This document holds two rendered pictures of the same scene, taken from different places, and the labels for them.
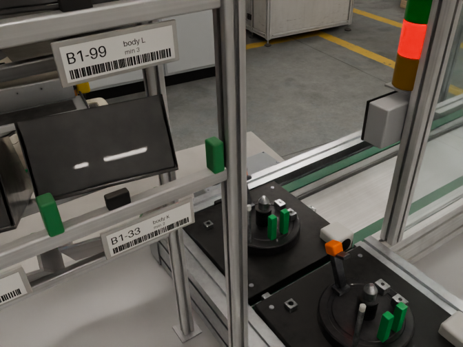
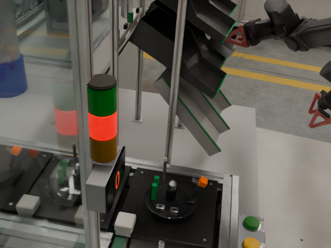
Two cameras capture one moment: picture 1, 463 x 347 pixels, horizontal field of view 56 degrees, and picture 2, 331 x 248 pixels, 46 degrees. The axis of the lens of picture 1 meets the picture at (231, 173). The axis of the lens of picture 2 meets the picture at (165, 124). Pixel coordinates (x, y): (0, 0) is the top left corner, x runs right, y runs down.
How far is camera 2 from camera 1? 1.27 m
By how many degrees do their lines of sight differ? 97
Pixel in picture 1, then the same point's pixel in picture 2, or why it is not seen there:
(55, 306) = (226, 155)
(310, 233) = (142, 217)
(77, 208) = (311, 194)
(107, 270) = not seen: hidden behind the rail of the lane
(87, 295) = (223, 166)
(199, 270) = (174, 169)
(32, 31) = not seen: outside the picture
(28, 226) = (307, 170)
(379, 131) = not seen: hidden behind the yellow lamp
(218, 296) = (152, 164)
